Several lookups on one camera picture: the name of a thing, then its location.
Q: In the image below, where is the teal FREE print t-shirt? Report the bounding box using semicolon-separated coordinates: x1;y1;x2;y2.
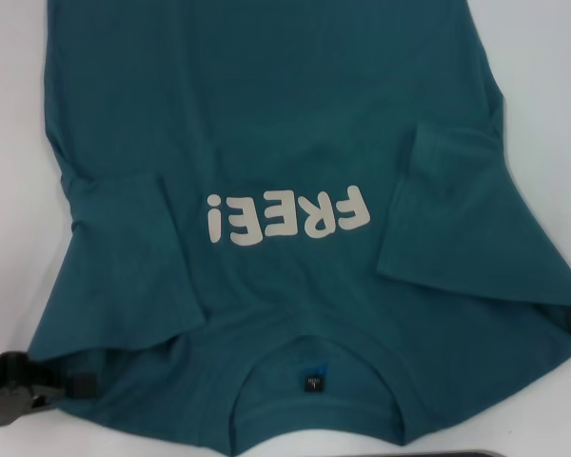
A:
26;0;571;447

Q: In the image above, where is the black flat panel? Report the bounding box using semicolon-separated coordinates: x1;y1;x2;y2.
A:
356;449;503;457

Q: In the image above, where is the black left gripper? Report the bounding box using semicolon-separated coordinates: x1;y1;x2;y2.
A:
0;350;99;428

